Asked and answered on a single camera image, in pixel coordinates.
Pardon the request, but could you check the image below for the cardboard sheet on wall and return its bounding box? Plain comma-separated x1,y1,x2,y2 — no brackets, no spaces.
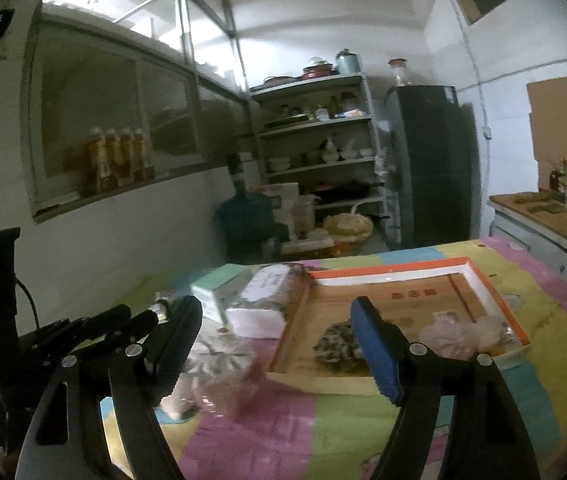
527,77,567,188

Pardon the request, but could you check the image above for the green white tissue box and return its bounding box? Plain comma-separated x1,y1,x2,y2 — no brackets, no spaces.
190,263,252,325

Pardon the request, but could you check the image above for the colourful patchwork table cloth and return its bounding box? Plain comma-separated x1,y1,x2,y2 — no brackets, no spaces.
161,237,567,479

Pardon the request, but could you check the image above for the black refrigerator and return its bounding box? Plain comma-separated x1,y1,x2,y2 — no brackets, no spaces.
384,86,477,248

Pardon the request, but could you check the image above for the leopard print cloth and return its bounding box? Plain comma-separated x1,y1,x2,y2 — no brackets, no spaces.
313,322,367,373

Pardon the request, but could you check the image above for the blue water jug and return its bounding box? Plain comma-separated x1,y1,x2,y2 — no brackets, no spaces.
215,180,276,264

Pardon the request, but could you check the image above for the floral tissue pack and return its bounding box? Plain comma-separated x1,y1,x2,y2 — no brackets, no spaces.
225,262,308,339

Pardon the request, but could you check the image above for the clear plastic bag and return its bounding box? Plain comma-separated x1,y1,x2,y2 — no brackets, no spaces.
159,318,259,422

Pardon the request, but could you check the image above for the orange rimmed cardboard box tray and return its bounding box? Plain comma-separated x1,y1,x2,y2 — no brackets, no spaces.
266,257,532,397

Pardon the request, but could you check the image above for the wooden kitchen counter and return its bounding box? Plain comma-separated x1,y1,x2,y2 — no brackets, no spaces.
487,192,567,283

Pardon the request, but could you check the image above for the red pot on shelf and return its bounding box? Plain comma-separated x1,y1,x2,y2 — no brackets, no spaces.
302,56,334,79

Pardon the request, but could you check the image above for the glass jar on fridge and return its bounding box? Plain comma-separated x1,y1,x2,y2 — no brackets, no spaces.
389,58,410,87

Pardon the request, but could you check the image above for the grey metal shelf rack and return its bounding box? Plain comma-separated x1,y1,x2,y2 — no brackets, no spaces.
251,73,392,254

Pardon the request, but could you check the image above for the yellow round basket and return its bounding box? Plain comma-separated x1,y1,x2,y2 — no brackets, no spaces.
323,212,373,243

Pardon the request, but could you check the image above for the pink fluffy plush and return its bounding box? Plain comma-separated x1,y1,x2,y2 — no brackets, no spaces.
418,311,519,361

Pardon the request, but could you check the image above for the teal pot on shelf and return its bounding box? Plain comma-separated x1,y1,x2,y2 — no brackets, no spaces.
335,49,361,75

